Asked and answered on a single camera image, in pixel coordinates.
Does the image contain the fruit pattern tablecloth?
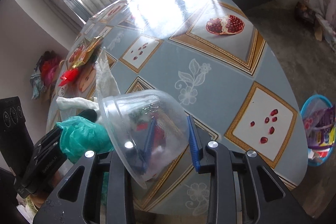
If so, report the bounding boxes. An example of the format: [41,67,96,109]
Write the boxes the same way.
[45,0,309,215]

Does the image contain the red foil wrapper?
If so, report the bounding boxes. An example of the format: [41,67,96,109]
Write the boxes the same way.
[59,68,80,86]

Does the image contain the clear plastic bowl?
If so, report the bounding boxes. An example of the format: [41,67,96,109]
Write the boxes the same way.
[97,89,189,189]

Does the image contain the floor trash pile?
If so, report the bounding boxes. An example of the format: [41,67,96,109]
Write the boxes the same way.
[294,0,335,52]

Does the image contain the purple snack wrapper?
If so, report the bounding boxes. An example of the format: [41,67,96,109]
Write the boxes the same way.
[307,105,335,150]

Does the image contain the clear flower print bag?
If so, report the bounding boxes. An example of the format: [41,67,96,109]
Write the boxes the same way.
[300,94,329,137]

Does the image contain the green plastic bag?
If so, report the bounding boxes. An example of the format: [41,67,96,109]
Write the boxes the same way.
[56,116,114,164]

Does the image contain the white red snack bag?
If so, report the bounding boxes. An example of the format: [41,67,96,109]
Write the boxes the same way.
[308,148,330,163]

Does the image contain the gold biscuit packet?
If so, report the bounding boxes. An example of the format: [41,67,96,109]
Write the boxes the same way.
[71,36,104,69]

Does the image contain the blue plastic trash basket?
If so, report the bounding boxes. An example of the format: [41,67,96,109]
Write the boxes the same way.
[300,94,335,166]

